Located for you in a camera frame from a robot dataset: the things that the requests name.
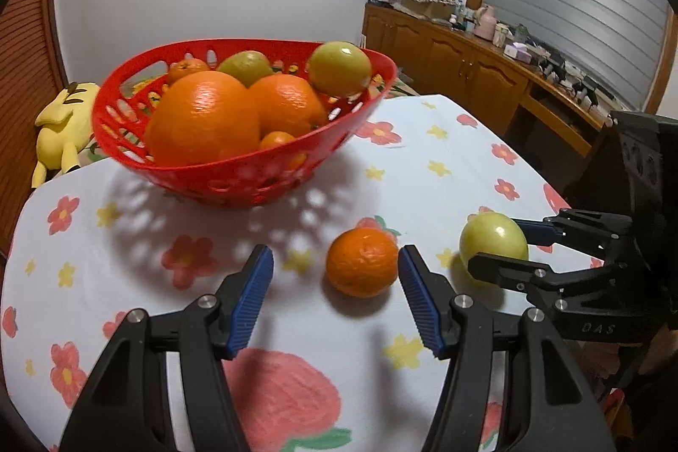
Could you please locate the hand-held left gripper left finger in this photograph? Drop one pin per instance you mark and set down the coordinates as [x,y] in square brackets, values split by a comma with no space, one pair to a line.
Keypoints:
[249,298]

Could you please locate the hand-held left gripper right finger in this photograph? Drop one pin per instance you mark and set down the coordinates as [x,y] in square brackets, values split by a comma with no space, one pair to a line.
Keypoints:
[421,298]

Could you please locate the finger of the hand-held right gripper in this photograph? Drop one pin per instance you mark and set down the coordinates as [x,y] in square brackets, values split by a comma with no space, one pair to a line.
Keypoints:
[503,272]
[537,230]

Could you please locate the yellow-green lemon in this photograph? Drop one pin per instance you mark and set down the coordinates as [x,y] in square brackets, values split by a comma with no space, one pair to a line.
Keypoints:
[246,66]
[490,237]
[339,68]

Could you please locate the small tangerine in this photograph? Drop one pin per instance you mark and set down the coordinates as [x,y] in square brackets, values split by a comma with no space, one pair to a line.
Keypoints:
[276,140]
[188,69]
[362,262]

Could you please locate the red perforated plastic basket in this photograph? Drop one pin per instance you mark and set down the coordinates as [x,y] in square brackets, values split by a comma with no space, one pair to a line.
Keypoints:
[238,182]

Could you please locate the large orange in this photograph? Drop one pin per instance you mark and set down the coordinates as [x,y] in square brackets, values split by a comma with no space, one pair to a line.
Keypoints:
[204,118]

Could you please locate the white flower-print cloth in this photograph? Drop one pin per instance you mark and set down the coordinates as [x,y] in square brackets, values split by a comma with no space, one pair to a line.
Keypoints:
[79,245]

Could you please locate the pink tissue box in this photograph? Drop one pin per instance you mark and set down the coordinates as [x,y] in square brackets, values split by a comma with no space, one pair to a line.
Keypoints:
[517,51]

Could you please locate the wooden cabinet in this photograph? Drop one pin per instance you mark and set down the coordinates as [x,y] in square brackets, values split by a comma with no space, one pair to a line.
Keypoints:
[450,60]

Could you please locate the pink kettle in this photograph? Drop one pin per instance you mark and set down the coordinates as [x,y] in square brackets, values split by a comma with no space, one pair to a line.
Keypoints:
[485,22]

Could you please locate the cardboard box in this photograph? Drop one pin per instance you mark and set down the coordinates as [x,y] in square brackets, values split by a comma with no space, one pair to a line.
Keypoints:
[424,9]

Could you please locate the yellow plush toy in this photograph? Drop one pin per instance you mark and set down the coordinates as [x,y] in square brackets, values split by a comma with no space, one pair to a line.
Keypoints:
[61,129]

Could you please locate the louvred wooden wardrobe door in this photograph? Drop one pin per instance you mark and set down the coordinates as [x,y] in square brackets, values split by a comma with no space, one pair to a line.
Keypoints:
[26,86]

